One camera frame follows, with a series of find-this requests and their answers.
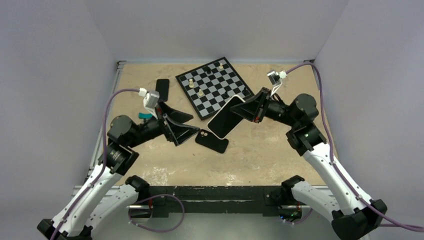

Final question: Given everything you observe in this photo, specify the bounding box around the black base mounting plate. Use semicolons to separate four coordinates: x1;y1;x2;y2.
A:
116;185;314;220

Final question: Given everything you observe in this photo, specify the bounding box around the black phone case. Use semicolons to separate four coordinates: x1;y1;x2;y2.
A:
195;129;229;154

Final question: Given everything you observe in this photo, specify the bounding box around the black chess piece back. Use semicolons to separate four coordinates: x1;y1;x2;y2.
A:
205;66;212;74

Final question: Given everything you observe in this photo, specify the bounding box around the teal arch block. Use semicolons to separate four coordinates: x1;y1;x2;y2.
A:
138;112;152;119

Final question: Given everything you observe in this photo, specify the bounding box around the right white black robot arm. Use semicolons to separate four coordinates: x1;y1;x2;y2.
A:
229;88;388;240

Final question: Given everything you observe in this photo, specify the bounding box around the black white chessboard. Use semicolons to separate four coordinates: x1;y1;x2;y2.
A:
175;57;254;121

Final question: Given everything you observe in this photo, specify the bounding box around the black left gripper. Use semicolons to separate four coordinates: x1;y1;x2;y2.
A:
128;98;200;147

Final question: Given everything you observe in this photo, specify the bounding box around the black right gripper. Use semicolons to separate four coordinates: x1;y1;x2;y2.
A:
230;86;299;128

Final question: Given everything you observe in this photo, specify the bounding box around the black smartphone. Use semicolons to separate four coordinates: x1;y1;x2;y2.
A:
155;78;170;102

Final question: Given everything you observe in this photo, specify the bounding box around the phone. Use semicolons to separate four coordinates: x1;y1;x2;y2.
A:
206;95;245;140

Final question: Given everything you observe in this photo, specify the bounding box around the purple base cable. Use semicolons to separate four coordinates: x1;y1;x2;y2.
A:
127;194;185;233

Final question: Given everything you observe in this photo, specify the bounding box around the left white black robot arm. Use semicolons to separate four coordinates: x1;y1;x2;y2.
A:
36;101;200;240

